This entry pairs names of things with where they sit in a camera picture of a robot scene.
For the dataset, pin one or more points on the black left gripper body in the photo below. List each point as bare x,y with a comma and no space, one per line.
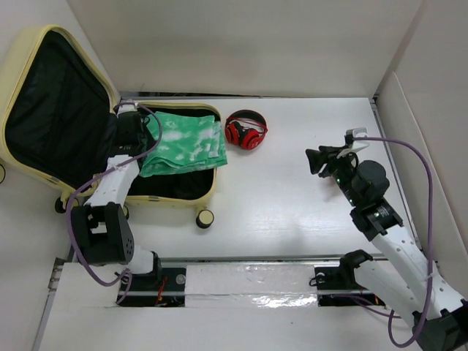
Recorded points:
143,137

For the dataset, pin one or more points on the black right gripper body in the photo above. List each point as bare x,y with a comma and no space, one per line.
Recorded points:
341,168

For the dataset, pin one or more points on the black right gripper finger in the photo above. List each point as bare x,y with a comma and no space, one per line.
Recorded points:
315,167
316,156

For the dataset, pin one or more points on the green white tie-dye cloth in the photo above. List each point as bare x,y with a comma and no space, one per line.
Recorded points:
188,144

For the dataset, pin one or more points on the yellow suitcase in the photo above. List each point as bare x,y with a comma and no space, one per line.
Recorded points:
58,121

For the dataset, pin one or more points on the red black headphones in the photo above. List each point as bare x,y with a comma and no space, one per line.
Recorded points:
245,129

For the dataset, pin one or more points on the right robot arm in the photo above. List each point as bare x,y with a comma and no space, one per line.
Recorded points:
435,312

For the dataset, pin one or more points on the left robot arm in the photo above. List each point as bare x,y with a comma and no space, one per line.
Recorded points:
100,231

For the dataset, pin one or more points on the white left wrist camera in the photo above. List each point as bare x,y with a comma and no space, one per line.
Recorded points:
124,107

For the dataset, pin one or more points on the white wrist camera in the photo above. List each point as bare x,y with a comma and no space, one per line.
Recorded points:
124,107
353,142

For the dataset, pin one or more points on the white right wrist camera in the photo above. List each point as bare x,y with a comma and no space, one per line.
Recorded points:
353,142

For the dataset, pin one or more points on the metal table rail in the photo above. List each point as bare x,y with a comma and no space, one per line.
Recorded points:
231,277

